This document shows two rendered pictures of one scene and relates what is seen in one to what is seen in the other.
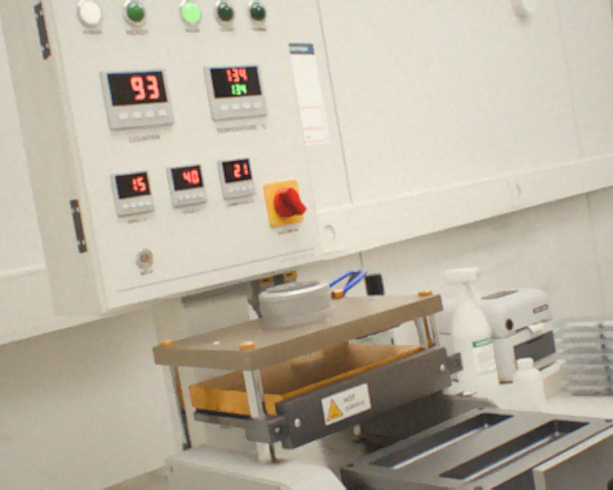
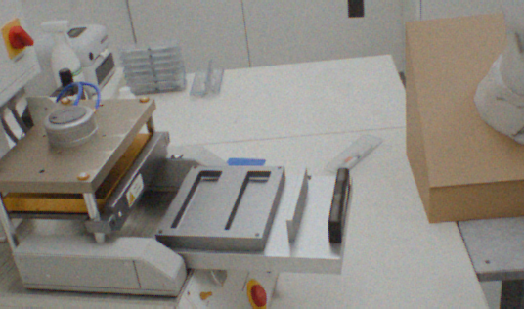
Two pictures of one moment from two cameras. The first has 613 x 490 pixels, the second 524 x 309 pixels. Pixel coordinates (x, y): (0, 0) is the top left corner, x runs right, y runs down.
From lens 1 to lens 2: 0.48 m
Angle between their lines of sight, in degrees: 43
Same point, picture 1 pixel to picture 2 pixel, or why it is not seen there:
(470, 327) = (68, 63)
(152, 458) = not seen: outside the picture
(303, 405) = (120, 202)
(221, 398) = (41, 203)
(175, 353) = (8, 184)
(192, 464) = (43, 254)
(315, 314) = (93, 133)
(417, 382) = (156, 159)
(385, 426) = not seen: hidden behind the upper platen
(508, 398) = (202, 154)
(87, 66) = not seen: outside the picture
